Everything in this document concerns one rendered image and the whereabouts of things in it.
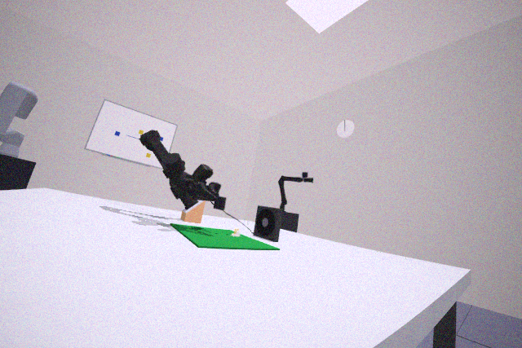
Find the green circuit board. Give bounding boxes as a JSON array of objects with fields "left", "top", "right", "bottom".
[{"left": 170, "top": 223, "right": 280, "bottom": 250}]

